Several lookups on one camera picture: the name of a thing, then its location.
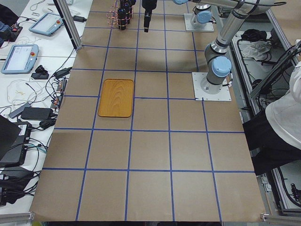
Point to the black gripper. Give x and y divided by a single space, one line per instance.
149 4

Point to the dark wine bottle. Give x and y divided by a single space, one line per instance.
128 15
122 18
131 2

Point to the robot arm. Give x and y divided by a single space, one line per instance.
240 11
200 7

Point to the wooden tray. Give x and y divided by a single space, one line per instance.
116 98

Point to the upper teach pendant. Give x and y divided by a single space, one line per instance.
47 25

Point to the teach pendant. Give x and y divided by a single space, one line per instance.
47 25
21 59

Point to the lower teach pendant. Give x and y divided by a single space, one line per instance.
21 59

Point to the black power adapter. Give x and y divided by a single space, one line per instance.
36 114

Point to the person in white shirt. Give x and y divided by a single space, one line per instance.
277 129

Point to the black laptop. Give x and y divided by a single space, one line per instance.
14 137

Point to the copper wire bottle basket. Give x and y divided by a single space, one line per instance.
112 15

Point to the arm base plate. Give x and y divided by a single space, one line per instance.
205 91
200 22

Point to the aluminium frame post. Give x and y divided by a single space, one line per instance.
66 17

